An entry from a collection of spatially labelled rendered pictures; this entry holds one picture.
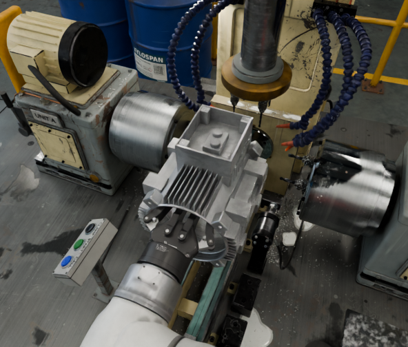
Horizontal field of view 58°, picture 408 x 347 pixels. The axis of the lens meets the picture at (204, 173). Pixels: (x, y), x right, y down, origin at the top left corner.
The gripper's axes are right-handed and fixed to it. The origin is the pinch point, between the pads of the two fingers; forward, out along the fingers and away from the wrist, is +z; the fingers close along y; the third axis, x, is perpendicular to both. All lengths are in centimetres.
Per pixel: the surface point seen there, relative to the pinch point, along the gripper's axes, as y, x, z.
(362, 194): -31.5, 26.0, 24.4
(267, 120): -1, 28, 43
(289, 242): -19, 59, 21
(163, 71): 92, 110, 137
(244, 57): 5.1, 1.9, 35.8
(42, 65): 61, 12, 25
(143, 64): 108, 108, 138
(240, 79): 5.1, 6.6, 33.2
